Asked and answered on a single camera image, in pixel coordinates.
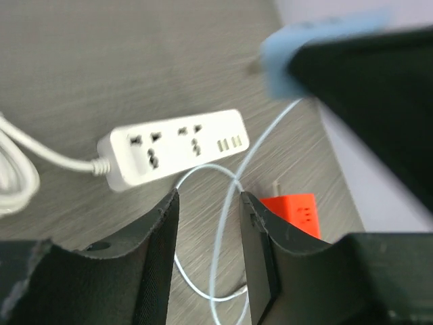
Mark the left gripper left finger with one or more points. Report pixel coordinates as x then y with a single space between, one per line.
122 279

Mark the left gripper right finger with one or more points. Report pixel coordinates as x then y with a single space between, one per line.
364 278

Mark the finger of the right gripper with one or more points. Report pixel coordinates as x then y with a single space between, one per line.
376 92

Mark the red cube socket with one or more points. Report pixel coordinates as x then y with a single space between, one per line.
298 209

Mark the light blue charger plug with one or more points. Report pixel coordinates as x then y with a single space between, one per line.
278 49

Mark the white power strip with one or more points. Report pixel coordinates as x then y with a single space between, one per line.
129 156

